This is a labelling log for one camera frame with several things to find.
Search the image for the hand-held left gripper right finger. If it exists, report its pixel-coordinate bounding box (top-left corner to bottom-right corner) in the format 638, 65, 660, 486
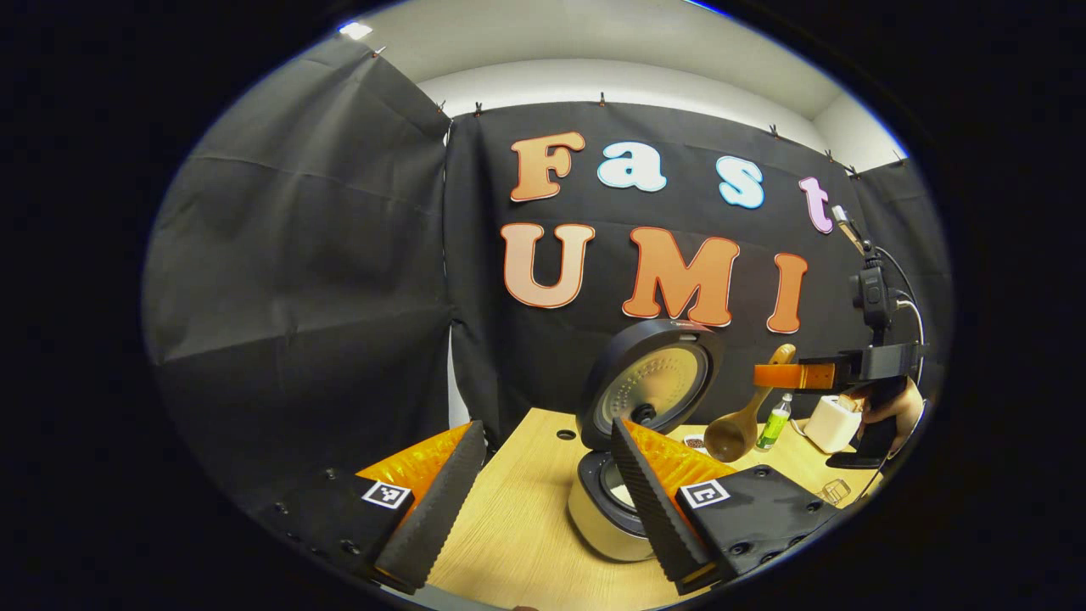
609, 416, 841, 595

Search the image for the green clear bottle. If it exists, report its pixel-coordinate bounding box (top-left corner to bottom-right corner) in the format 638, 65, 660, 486
755, 392, 794, 452

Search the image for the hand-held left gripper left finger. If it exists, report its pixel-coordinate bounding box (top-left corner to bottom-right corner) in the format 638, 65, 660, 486
255, 420, 487, 595

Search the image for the wooden spoon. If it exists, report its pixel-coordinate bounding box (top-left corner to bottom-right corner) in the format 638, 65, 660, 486
704, 344, 798, 463

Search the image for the white toaster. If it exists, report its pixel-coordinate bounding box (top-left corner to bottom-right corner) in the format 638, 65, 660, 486
802, 395, 865, 455

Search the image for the thin gripper cable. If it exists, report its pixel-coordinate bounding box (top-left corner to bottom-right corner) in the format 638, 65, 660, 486
874, 246, 927, 383

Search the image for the black and silver rice cooker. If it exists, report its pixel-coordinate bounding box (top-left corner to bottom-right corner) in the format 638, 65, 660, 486
567, 319, 726, 563

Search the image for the black backdrop cloth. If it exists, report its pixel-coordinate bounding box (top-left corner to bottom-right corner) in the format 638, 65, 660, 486
143, 36, 953, 510

